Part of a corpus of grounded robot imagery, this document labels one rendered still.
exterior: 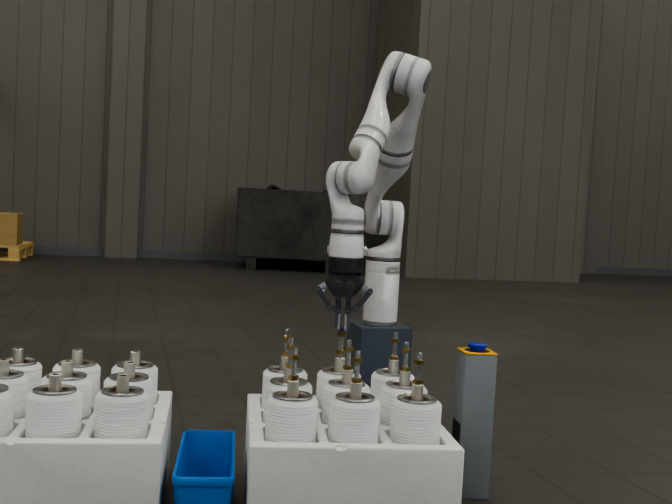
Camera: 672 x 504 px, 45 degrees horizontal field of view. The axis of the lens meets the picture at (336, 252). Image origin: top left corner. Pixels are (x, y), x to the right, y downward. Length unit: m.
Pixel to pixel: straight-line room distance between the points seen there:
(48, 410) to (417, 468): 0.66
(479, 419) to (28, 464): 0.89
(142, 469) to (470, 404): 0.69
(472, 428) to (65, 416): 0.82
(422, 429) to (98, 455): 0.58
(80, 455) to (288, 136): 6.97
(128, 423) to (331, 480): 0.37
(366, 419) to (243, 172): 6.78
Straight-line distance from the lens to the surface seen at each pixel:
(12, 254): 7.32
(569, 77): 8.03
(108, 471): 1.49
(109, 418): 1.50
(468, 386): 1.74
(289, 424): 1.48
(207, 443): 1.77
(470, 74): 7.58
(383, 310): 2.11
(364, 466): 1.49
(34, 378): 1.77
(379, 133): 1.76
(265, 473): 1.48
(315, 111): 8.36
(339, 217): 1.70
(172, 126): 8.14
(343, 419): 1.50
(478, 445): 1.78
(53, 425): 1.51
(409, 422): 1.52
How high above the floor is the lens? 0.61
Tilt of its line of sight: 3 degrees down
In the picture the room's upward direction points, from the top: 3 degrees clockwise
